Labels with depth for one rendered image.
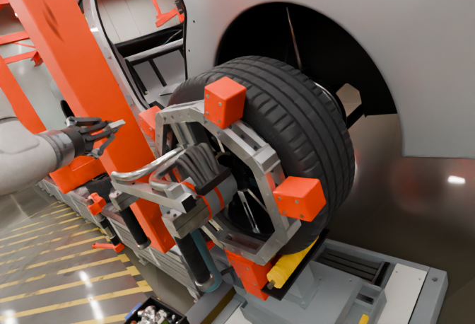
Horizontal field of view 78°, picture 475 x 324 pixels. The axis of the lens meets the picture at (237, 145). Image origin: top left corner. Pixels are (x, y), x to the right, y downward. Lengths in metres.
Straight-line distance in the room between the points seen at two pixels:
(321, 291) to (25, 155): 1.12
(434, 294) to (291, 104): 1.02
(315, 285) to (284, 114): 0.83
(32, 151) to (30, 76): 13.16
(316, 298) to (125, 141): 0.97
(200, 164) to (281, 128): 0.21
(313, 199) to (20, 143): 0.61
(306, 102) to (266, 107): 0.13
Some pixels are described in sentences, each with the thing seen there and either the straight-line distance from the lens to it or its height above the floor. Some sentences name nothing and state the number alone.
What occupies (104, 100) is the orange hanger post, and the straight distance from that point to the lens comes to 1.21.
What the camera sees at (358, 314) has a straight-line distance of 1.37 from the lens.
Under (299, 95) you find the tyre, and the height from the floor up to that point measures 1.04.
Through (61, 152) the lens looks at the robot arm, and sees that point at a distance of 0.74.
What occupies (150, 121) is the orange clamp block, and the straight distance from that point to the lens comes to 1.02.
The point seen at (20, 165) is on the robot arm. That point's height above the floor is 1.17.
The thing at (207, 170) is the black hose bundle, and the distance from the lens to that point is 0.66.
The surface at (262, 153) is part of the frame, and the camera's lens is 0.69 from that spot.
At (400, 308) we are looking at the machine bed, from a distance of 1.46.
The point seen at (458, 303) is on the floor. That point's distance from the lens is 1.59.
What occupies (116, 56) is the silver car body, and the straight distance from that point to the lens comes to 2.17.
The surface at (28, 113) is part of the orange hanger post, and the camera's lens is 3.10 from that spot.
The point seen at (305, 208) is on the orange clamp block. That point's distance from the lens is 0.67.
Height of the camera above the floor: 1.23
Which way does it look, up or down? 19 degrees down
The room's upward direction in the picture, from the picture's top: 21 degrees counter-clockwise
